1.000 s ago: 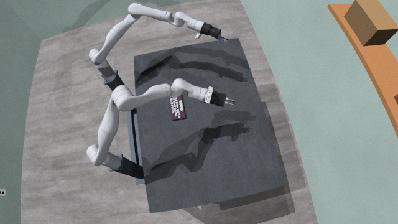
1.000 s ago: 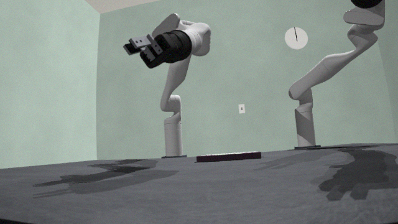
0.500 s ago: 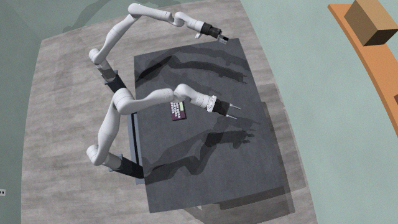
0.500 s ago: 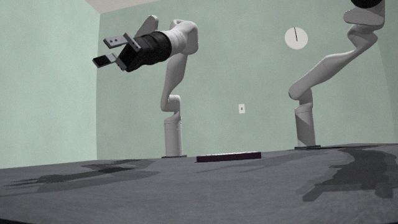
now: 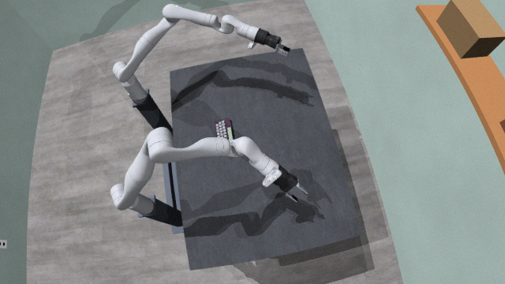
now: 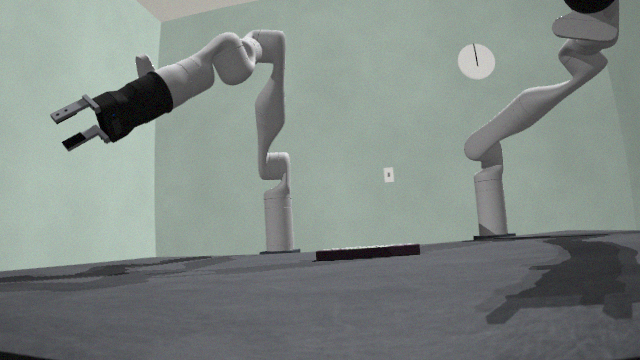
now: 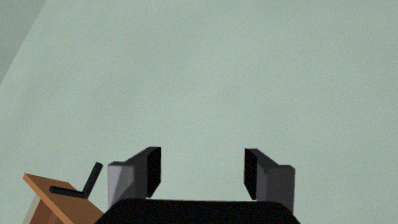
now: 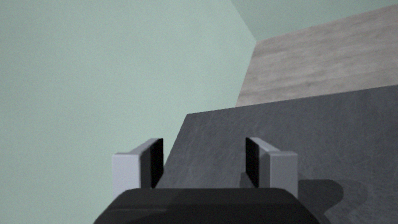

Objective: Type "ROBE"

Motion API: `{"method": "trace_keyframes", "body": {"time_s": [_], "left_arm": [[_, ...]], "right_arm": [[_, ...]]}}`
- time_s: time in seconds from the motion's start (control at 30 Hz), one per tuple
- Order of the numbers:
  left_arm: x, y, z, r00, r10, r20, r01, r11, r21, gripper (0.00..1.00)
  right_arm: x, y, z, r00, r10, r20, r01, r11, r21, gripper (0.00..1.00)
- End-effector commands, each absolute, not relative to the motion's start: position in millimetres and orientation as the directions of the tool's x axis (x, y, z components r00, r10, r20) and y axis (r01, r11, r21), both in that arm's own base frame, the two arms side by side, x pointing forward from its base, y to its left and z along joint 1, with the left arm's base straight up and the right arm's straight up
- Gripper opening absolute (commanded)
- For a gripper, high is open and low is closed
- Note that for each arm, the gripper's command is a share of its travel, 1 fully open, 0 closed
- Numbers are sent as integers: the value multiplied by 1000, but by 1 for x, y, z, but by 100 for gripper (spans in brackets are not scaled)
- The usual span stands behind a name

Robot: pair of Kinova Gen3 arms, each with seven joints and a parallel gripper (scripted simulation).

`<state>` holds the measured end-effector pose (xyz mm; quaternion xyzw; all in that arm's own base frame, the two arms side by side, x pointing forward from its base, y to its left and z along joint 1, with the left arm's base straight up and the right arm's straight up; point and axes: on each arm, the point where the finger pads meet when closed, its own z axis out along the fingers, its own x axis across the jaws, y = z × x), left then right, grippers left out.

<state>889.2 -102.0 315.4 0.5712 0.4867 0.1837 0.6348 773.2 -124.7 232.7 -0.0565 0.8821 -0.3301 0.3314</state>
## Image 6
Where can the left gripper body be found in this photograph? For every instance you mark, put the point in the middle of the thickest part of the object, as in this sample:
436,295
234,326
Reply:
587,21

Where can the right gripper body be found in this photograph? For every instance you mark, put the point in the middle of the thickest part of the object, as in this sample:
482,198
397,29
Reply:
143,99

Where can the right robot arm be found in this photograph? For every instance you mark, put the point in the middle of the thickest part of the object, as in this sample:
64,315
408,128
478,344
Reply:
233,66

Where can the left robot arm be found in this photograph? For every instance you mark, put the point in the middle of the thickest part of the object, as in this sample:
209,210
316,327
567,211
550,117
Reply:
524,111

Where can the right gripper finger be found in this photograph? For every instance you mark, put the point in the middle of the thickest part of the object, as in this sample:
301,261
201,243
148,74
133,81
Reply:
82,137
72,109

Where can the mauve keyboard case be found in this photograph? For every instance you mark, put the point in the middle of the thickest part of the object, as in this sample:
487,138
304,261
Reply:
373,251

